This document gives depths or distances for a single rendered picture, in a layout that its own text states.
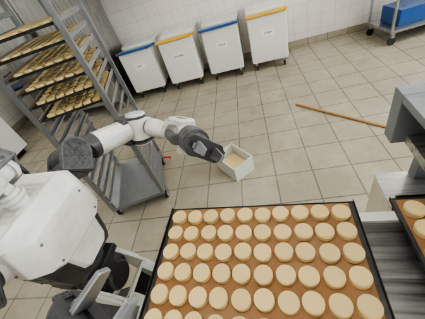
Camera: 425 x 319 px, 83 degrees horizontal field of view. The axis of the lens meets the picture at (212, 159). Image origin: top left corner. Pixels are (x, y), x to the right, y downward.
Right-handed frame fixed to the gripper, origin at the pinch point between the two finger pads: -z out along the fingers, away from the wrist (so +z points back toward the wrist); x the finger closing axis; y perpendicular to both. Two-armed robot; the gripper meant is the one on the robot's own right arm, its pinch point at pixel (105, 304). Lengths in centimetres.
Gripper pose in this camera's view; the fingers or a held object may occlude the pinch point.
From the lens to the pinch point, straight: 38.1
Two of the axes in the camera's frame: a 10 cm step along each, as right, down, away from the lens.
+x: -8.0, -5.0, 3.4
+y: 3.0, 1.6, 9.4
